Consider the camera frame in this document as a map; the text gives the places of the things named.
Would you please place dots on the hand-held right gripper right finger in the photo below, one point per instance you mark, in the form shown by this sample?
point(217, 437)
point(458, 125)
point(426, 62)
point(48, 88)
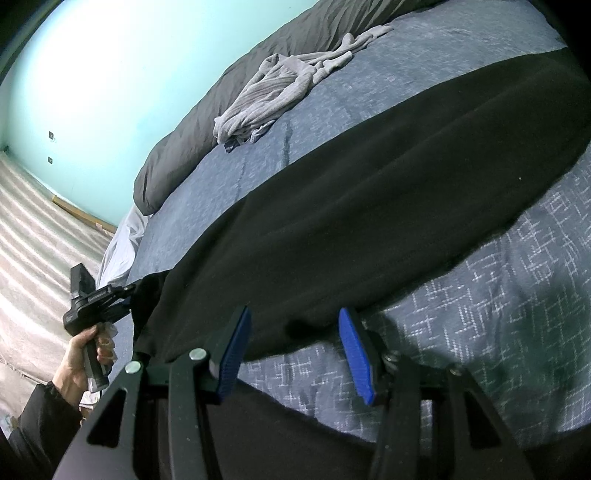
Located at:
point(358, 355)

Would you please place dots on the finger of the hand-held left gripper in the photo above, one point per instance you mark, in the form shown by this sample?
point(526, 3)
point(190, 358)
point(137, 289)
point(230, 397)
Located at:
point(122, 291)

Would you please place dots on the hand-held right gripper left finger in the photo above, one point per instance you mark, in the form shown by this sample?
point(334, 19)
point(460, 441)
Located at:
point(235, 355)

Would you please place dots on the black sweatshirt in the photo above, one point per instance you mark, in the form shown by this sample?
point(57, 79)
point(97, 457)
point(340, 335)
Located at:
point(369, 207)

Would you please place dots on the person's left forearm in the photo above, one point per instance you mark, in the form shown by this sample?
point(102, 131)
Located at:
point(41, 424)

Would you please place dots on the person's left hand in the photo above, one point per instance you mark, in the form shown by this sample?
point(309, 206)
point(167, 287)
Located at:
point(69, 369)

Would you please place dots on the pale grey sheet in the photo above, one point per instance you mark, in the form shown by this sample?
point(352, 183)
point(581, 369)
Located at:
point(122, 244)

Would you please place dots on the striped curtain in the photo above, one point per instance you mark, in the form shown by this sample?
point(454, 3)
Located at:
point(37, 258)

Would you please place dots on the person's black trousers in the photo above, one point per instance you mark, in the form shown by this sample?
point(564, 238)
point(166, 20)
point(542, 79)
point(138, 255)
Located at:
point(286, 443)

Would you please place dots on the dark grey rolled duvet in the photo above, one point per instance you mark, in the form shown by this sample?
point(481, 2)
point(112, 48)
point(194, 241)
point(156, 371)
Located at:
point(207, 124)

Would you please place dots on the crumpled light grey garment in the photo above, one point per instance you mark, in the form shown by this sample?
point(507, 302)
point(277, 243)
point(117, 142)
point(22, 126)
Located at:
point(272, 92)

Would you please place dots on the wooden window frame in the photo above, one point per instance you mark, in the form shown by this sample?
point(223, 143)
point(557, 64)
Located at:
point(83, 213)

